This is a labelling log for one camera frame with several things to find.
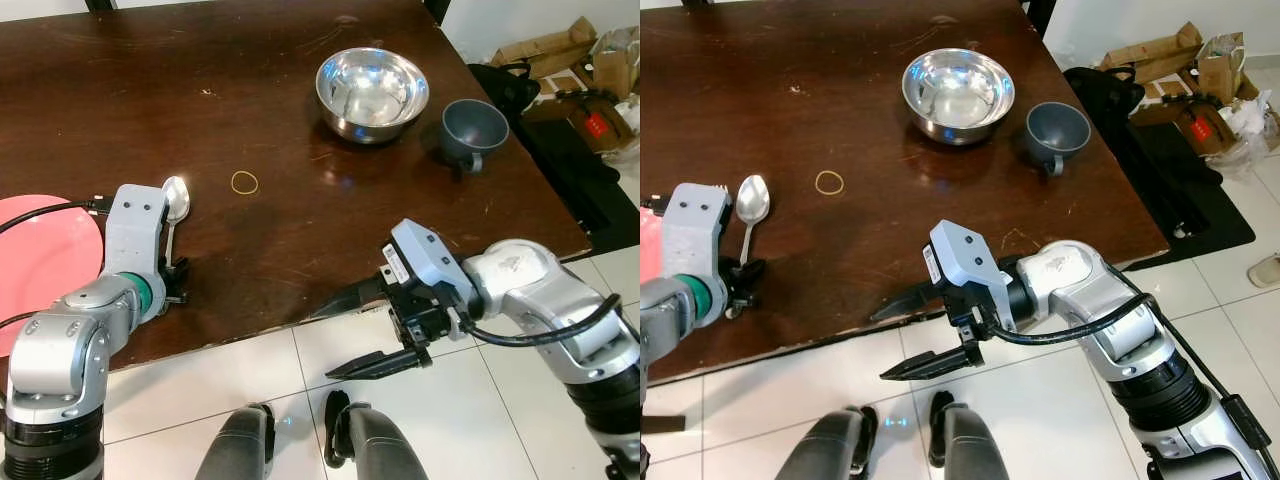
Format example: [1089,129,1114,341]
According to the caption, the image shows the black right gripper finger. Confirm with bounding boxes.
[880,346,986,383]
[870,283,939,321]
[327,346,433,381]
[308,280,393,320]

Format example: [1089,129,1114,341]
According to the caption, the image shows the silver metal spoon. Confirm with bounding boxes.
[735,175,771,266]
[160,176,191,271]

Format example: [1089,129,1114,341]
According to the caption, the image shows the grey robot right leg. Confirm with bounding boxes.
[928,390,1011,480]
[325,390,416,480]

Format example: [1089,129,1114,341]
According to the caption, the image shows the grey robot leg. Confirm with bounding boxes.
[775,405,879,480]
[325,390,416,480]
[195,403,276,480]
[928,390,1011,480]

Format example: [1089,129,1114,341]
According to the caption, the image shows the pink plate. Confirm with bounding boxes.
[0,194,106,357]
[640,208,666,286]

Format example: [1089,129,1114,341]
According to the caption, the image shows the grey robot left leg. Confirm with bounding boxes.
[195,403,276,480]
[775,405,879,480]

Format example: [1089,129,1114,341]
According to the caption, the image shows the grey cup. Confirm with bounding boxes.
[1025,101,1093,178]
[441,99,510,177]

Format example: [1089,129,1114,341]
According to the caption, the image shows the stainless steel bowl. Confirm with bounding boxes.
[316,47,430,146]
[901,48,1016,147]

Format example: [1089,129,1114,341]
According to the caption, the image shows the black backpack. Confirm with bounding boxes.
[1063,65,1146,117]
[468,62,546,116]

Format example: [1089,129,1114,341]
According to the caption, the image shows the brown paper bag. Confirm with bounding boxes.
[1195,32,1251,106]
[590,27,641,101]

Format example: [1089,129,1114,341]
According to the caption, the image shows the brown cardboard box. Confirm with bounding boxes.
[490,17,601,73]
[1100,22,1206,73]

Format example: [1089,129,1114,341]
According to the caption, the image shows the white plastic bag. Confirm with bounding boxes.
[1220,88,1280,153]

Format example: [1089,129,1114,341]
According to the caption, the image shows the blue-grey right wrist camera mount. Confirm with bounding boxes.
[922,220,1017,329]
[383,219,483,323]

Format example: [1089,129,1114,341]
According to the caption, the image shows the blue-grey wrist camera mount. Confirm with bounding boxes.
[662,183,729,296]
[383,219,483,323]
[103,184,169,293]
[922,220,1017,329]

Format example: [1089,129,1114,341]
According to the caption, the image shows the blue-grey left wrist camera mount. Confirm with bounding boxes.
[103,184,169,293]
[662,183,729,296]

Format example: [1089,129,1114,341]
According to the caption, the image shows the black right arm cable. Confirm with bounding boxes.
[985,262,1280,480]
[455,293,626,351]

